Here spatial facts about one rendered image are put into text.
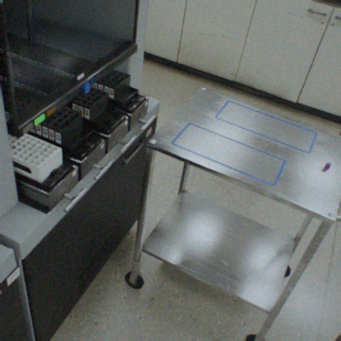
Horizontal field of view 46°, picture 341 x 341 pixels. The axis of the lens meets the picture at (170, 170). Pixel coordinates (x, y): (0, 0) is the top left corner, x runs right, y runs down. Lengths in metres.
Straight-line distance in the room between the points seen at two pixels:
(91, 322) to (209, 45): 2.29
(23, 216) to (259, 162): 0.71
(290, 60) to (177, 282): 1.92
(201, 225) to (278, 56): 1.76
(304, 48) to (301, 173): 1.92
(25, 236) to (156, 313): 0.87
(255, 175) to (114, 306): 0.91
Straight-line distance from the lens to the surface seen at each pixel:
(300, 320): 2.00
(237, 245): 1.76
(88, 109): 1.30
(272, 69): 3.24
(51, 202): 1.14
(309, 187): 1.28
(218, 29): 3.26
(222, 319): 1.87
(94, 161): 1.27
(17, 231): 1.13
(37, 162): 1.12
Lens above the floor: 1.59
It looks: 41 degrees down
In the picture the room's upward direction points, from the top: 10 degrees clockwise
